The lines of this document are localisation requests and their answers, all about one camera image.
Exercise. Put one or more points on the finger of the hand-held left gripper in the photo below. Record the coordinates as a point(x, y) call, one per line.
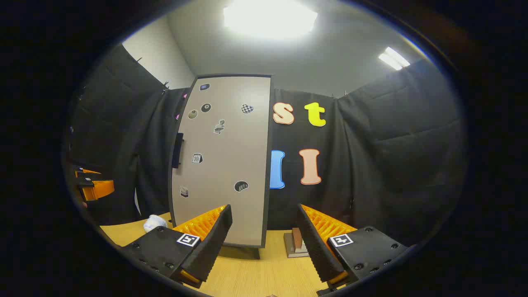
point(87, 172)
point(99, 189)

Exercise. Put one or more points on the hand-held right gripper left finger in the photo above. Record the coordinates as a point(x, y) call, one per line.
point(211, 243)

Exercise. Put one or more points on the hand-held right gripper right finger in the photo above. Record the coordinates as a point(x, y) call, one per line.
point(315, 243)

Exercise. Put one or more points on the white coaster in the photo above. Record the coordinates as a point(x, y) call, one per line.
point(154, 222)

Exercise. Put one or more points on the beige cabinet door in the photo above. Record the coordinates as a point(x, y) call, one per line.
point(225, 165)

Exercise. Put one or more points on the brown book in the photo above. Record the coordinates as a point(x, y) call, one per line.
point(298, 238)

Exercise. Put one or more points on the black backdrop cloth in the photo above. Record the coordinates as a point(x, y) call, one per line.
point(392, 165)

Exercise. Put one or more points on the small ceiling light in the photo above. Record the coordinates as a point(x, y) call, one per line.
point(394, 58)

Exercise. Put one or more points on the large ceiling light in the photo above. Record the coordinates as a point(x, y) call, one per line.
point(270, 18)

